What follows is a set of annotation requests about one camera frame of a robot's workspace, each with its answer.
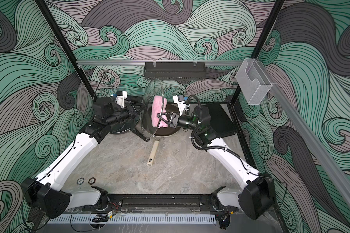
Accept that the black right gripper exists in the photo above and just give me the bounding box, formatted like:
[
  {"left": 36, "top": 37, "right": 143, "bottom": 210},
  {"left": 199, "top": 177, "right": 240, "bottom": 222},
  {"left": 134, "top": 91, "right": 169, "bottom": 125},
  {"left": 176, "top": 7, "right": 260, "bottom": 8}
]
[{"left": 160, "top": 112, "right": 202, "bottom": 134}]

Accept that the glass pot lid black knob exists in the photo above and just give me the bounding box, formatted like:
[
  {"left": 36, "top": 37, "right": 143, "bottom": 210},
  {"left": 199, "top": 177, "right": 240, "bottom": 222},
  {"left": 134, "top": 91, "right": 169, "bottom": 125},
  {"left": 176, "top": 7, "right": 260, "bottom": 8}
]
[{"left": 140, "top": 78, "right": 164, "bottom": 141}]

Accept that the pink cloth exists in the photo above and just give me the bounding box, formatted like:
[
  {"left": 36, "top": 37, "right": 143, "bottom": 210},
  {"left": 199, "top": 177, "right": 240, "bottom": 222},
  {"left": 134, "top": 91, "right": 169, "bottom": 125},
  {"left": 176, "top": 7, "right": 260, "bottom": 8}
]
[{"left": 151, "top": 96, "right": 168, "bottom": 128}]

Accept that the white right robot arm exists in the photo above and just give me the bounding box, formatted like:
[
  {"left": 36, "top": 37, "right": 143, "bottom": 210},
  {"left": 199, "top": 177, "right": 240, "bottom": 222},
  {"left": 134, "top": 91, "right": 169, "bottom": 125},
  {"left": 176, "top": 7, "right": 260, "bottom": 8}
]
[{"left": 151, "top": 96, "right": 276, "bottom": 220}]

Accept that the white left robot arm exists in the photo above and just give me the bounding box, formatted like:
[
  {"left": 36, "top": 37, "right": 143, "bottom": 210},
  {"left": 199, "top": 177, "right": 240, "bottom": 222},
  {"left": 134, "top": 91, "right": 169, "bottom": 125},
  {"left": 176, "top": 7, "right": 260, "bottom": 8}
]
[{"left": 21, "top": 97, "right": 146, "bottom": 219}]

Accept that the black frying pan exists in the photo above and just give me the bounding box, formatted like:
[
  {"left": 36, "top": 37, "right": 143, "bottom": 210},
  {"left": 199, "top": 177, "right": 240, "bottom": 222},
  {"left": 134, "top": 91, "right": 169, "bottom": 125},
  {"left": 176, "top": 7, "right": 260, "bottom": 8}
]
[{"left": 109, "top": 101, "right": 150, "bottom": 142}]

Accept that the black case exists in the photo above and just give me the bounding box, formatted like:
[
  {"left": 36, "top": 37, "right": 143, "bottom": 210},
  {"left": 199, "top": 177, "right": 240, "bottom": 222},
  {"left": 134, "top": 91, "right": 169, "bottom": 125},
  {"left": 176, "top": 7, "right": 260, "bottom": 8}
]
[{"left": 206, "top": 103, "right": 236, "bottom": 138}]

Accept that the red poker chip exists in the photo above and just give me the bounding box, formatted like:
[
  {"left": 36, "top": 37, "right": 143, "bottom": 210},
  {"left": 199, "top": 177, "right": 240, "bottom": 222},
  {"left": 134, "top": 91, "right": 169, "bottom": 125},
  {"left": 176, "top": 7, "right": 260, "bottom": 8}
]
[{"left": 88, "top": 177, "right": 96, "bottom": 185}]

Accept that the blue poker chip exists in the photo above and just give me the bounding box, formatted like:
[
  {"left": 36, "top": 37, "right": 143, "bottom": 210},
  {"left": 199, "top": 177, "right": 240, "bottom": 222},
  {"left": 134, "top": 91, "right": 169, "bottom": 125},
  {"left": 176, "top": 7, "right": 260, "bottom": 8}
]
[{"left": 77, "top": 178, "right": 85, "bottom": 185}]

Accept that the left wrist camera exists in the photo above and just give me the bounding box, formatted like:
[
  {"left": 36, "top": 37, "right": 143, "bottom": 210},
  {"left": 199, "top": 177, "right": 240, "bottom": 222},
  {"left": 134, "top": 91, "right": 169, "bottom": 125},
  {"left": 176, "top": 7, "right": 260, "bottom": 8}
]
[{"left": 116, "top": 91, "right": 127, "bottom": 109}]

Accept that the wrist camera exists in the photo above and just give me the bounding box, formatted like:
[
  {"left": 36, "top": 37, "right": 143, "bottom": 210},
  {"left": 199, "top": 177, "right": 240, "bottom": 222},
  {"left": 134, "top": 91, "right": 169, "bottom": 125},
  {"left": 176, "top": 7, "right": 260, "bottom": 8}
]
[
  {"left": 173, "top": 95, "right": 190, "bottom": 115},
  {"left": 116, "top": 91, "right": 127, "bottom": 109}
]

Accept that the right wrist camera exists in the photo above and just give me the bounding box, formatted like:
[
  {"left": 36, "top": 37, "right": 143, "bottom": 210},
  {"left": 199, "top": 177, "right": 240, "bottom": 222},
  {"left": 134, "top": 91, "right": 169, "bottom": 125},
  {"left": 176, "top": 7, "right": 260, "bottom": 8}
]
[{"left": 173, "top": 95, "right": 190, "bottom": 115}]

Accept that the black wall shelf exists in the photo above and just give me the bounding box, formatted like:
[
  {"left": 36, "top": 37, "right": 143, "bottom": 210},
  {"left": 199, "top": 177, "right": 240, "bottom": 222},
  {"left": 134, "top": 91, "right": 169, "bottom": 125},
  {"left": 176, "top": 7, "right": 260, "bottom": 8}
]
[{"left": 143, "top": 63, "right": 207, "bottom": 81}]

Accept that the brown pan beige handle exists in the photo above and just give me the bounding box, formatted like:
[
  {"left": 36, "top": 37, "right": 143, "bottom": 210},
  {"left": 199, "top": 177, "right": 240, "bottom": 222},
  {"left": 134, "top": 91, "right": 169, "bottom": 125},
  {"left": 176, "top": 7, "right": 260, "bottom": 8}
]
[{"left": 139, "top": 103, "right": 184, "bottom": 167}]

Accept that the aluminium back rail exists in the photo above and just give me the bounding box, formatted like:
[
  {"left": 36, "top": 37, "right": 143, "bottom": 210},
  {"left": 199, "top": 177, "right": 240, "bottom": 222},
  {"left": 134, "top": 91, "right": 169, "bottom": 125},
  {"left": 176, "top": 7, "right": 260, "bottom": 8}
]
[{"left": 76, "top": 59, "right": 243, "bottom": 67}]

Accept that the aluminium rail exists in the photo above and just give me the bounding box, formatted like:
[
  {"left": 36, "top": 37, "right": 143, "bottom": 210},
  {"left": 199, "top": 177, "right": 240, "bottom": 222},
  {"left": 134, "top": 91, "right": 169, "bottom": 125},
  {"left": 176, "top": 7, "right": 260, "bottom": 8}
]
[
  {"left": 76, "top": 59, "right": 243, "bottom": 67},
  {"left": 258, "top": 61, "right": 350, "bottom": 208}
]

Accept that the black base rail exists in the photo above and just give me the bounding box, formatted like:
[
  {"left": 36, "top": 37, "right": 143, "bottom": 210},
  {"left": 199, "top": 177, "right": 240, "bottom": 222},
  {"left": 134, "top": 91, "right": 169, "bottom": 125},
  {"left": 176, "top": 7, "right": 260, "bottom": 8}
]
[{"left": 75, "top": 193, "right": 240, "bottom": 213}]

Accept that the clear wall bin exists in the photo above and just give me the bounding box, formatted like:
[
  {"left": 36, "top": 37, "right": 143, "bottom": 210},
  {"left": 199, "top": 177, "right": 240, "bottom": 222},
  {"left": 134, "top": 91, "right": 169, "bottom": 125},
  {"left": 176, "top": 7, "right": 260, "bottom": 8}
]
[{"left": 235, "top": 58, "right": 272, "bottom": 105}]

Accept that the white cable duct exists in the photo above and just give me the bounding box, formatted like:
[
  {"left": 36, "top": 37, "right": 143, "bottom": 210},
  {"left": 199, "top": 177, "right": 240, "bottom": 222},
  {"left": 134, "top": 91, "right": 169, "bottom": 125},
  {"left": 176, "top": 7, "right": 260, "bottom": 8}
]
[{"left": 48, "top": 214, "right": 216, "bottom": 224}]

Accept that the aluminium right rail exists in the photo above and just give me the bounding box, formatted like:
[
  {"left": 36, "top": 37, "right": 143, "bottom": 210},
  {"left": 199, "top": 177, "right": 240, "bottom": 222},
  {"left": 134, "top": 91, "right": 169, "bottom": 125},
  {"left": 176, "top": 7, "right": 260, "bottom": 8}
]
[{"left": 258, "top": 61, "right": 350, "bottom": 208}]

